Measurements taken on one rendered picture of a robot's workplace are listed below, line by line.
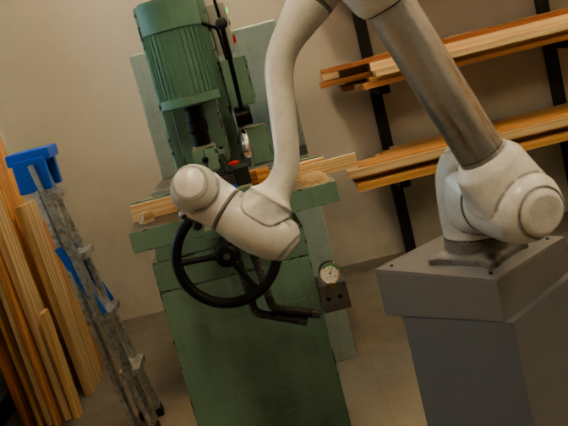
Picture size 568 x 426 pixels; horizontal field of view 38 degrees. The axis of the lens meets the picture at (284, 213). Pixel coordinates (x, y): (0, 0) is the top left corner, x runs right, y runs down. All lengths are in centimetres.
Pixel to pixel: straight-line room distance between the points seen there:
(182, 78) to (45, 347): 166
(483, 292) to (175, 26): 112
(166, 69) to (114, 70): 241
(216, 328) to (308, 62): 258
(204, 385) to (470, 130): 116
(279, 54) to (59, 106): 320
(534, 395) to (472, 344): 17
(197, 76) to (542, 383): 123
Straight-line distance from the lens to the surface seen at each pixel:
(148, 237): 237
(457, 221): 195
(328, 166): 251
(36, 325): 367
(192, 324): 243
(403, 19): 167
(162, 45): 241
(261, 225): 171
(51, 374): 373
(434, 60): 169
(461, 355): 201
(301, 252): 238
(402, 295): 204
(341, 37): 476
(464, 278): 192
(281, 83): 176
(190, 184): 169
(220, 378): 248
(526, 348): 195
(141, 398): 329
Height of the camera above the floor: 128
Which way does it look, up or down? 11 degrees down
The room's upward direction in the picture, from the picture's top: 14 degrees counter-clockwise
